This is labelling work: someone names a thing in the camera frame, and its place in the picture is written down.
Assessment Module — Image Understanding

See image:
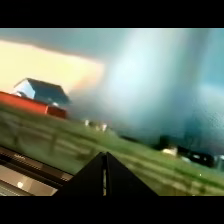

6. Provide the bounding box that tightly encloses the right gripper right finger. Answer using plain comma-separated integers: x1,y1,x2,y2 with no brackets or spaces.
105,151,159,197

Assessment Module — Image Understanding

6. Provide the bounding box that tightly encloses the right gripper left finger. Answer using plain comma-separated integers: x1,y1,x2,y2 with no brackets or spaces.
53,151,107,197

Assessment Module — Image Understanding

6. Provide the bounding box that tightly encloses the silver frame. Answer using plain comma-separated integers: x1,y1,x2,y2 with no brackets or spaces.
0,164,60,197

